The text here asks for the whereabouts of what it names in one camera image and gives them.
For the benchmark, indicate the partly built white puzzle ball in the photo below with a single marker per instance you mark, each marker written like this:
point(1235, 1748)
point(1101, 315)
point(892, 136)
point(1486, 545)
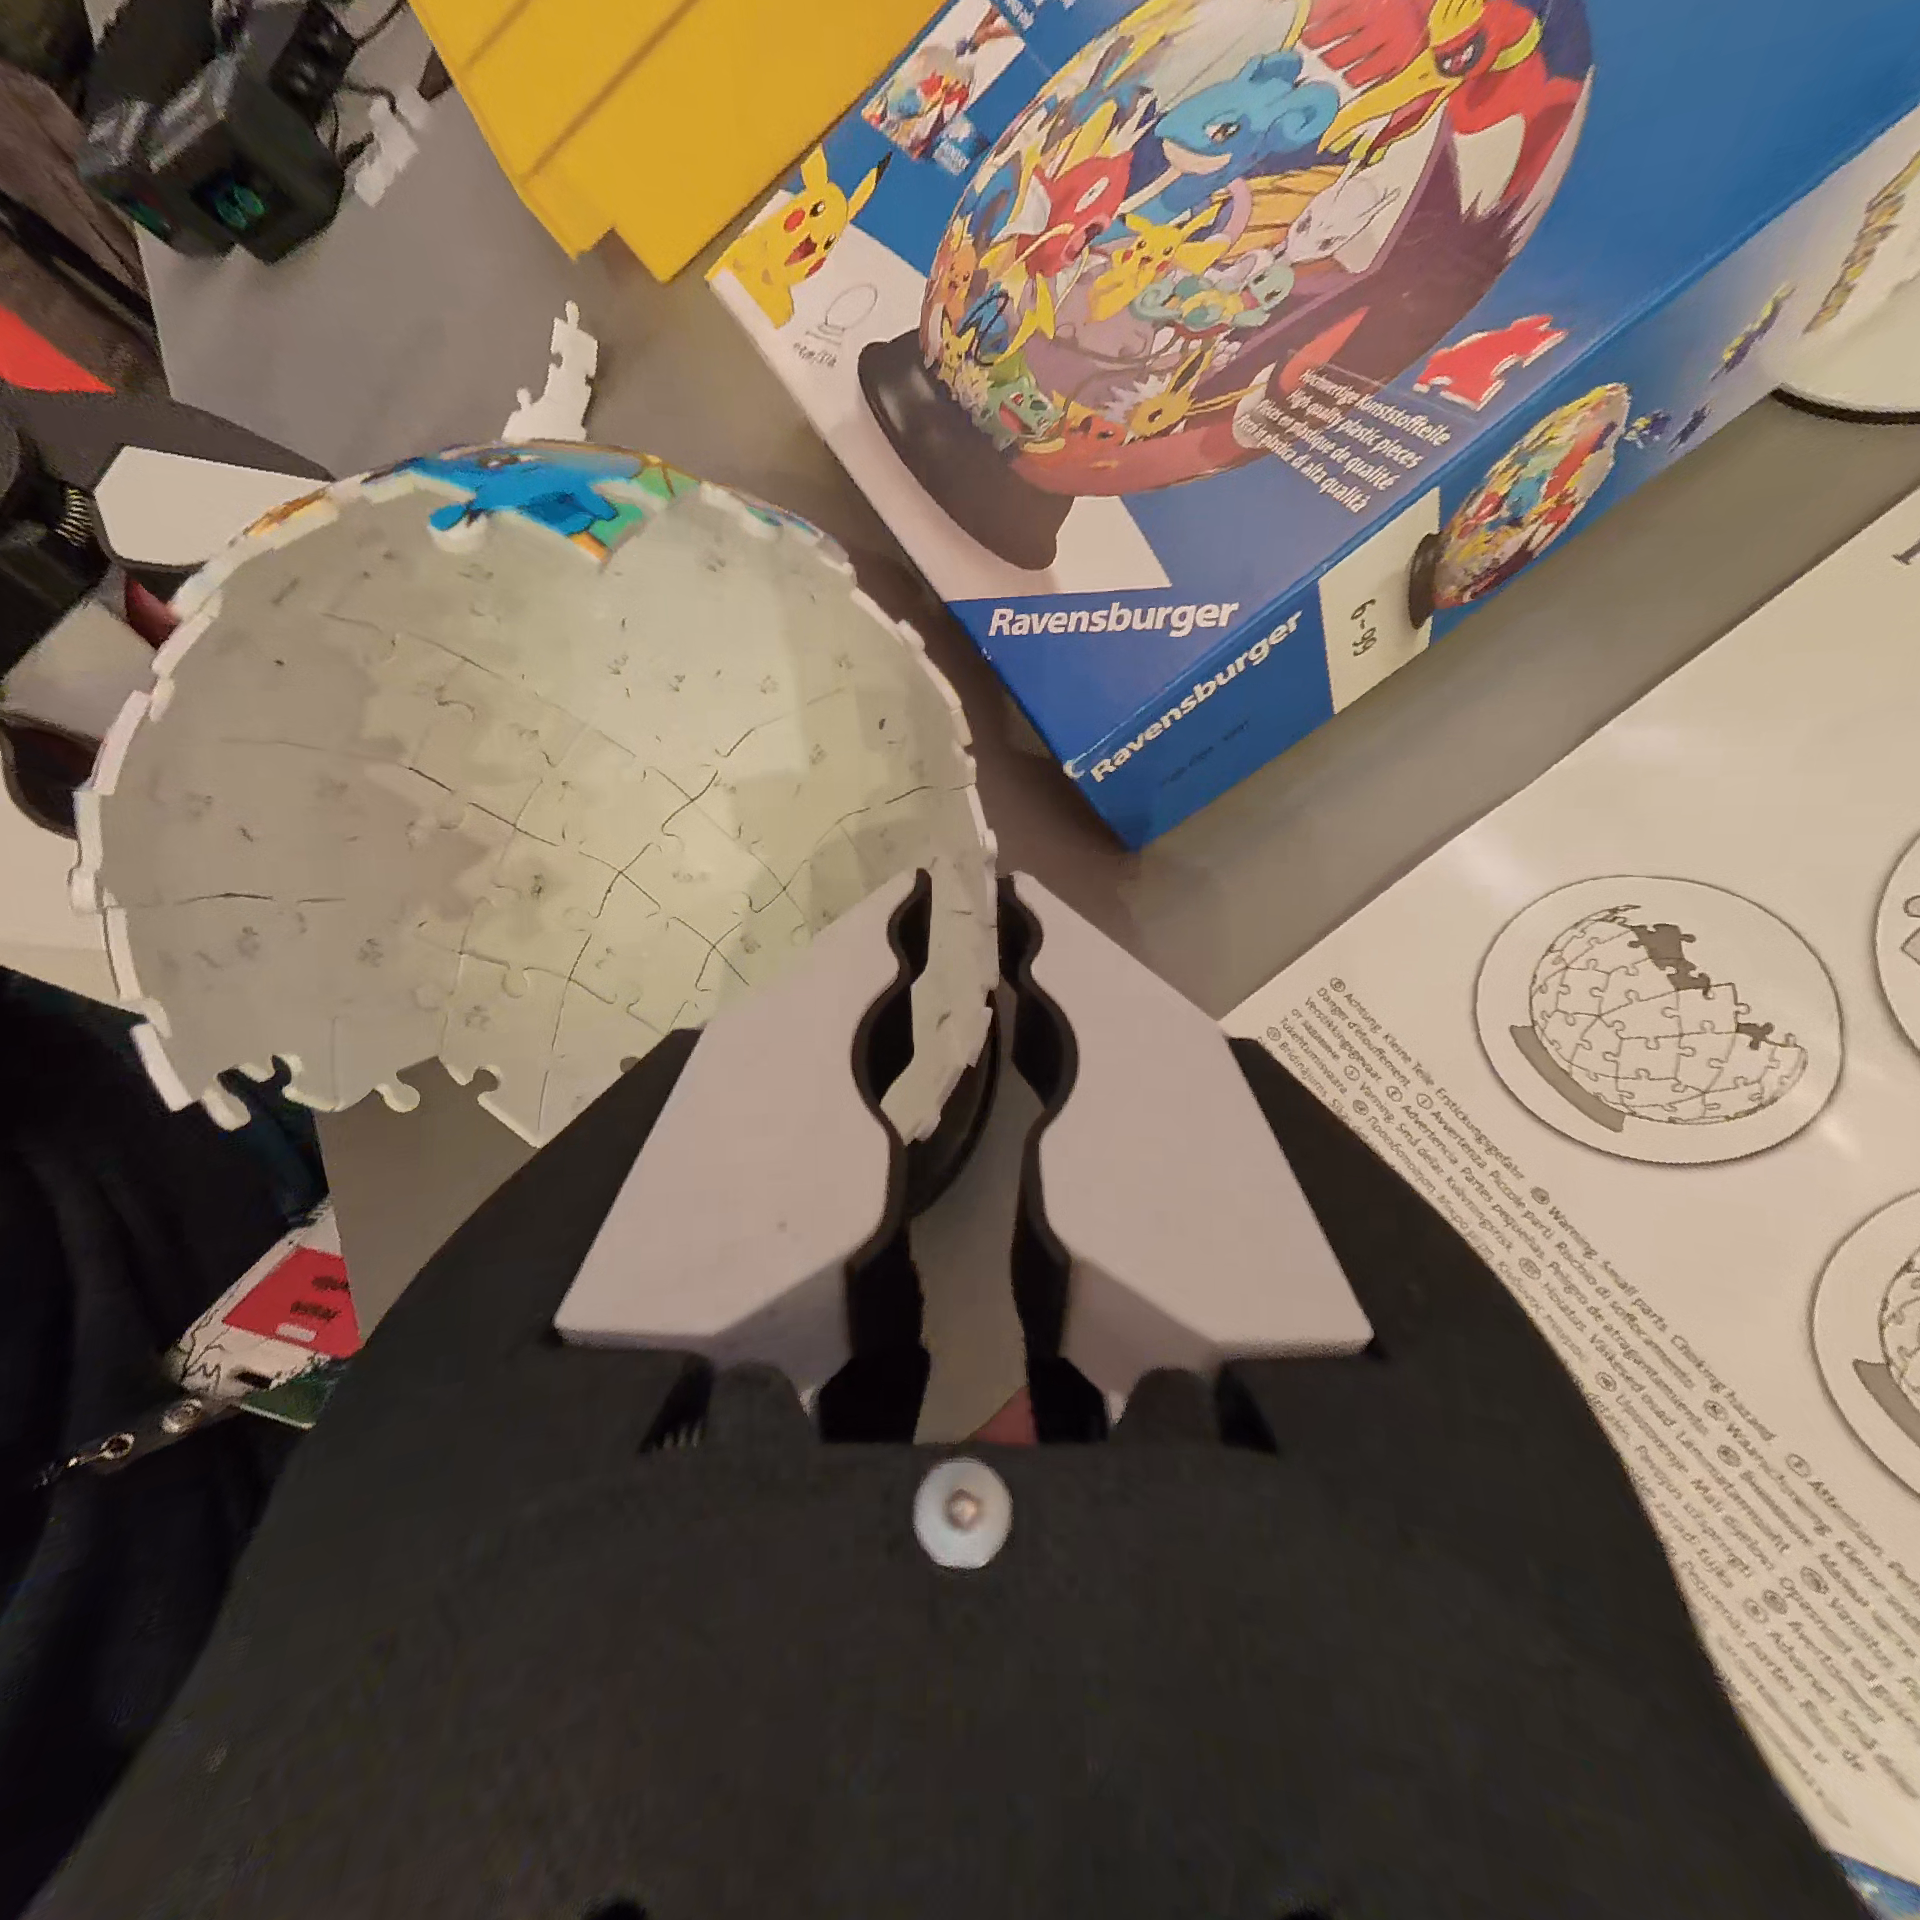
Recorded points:
point(494, 811)

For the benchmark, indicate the red labelled paper leaflet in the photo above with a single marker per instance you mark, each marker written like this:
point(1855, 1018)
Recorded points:
point(284, 1320)

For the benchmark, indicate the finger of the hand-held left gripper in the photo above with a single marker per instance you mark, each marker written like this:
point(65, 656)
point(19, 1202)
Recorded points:
point(52, 901)
point(194, 502)

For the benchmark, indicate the white instruction sheet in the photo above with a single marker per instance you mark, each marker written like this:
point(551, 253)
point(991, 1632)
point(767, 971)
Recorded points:
point(1620, 1350)

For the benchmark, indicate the blue puzzle box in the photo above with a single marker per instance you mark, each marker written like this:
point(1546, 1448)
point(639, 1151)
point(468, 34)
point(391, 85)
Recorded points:
point(1230, 661)

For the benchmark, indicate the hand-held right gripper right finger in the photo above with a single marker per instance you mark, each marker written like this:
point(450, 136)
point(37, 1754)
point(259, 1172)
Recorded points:
point(1193, 1200)

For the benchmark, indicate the red flat object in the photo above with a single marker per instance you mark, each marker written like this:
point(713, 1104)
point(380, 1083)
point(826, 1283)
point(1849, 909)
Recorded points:
point(44, 349)

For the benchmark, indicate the person's dark jacket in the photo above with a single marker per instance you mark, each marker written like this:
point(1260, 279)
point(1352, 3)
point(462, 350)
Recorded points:
point(120, 1501)

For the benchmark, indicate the white puzzle piece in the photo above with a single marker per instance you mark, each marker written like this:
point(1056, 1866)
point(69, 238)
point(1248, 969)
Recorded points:
point(392, 150)
point(559, 382)

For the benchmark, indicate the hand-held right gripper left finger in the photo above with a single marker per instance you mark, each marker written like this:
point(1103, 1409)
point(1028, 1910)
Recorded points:
point(750, 1184)

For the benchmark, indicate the black device with green display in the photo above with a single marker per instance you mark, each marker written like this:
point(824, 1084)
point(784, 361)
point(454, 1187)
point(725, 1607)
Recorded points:
point(225, 135)

